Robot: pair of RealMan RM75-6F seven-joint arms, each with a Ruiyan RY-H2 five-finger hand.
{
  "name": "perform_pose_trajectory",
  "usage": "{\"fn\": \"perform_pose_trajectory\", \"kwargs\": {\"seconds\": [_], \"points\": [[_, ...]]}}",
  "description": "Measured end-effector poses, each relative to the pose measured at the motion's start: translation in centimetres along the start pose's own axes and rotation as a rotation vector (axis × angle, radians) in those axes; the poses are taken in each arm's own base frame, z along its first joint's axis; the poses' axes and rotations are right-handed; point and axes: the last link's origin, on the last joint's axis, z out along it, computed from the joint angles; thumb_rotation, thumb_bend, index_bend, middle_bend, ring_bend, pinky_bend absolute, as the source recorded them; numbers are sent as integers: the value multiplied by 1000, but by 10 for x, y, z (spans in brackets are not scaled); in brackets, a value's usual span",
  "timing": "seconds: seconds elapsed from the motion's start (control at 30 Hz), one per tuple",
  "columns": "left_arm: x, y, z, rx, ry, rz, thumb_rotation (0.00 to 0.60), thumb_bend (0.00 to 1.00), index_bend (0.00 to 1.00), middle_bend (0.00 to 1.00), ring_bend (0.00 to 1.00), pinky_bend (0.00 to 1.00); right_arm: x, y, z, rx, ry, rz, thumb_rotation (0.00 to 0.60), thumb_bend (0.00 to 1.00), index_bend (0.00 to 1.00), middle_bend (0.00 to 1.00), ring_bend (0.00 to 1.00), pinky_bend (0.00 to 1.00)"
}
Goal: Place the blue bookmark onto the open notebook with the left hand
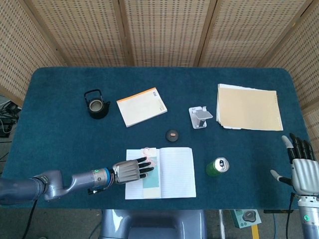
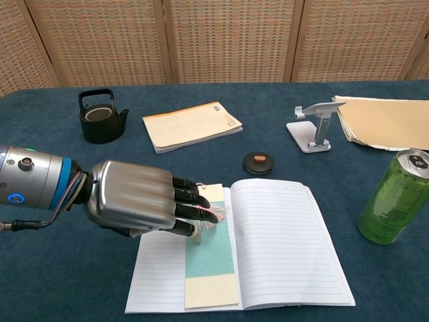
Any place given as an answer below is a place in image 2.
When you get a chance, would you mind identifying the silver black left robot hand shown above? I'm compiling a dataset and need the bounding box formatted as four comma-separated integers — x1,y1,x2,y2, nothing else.
86,160,219,246

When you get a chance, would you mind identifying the cream teal bookmark with tassel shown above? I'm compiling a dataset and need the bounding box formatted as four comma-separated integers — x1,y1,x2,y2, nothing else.
184,182,240,310

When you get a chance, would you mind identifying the closed cream notepad orange edge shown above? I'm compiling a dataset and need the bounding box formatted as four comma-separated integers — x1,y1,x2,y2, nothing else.
142,101,244,155

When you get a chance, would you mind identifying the dark blue table cloth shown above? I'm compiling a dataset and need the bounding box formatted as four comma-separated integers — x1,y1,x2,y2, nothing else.
0,79,429,322

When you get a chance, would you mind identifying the black teapot lid wooden knob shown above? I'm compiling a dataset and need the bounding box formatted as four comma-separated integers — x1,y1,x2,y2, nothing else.
243,151,276,176

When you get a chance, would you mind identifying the woven folding screen panel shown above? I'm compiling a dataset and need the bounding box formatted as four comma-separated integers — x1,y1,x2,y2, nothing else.
162,0,304,85
25,0,174,87
291,0,429,83
0,0,60,99
408,30,429,81

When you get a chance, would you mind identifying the open lined notebook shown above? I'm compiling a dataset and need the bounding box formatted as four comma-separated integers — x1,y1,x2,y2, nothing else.
124,178,357,315

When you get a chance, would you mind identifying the silver folding phone stand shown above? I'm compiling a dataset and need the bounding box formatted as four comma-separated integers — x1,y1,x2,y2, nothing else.
286,101,347,154

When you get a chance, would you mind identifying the green drink can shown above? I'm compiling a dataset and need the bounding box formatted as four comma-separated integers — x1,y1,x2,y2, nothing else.
357,148,429,246

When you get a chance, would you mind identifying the manila paper folder stack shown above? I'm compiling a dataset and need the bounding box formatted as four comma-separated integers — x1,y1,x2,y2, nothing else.
331,95,429,152

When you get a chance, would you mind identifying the black teapot with handle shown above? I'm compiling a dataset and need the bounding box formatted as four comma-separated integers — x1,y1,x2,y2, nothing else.
78,88,130,145

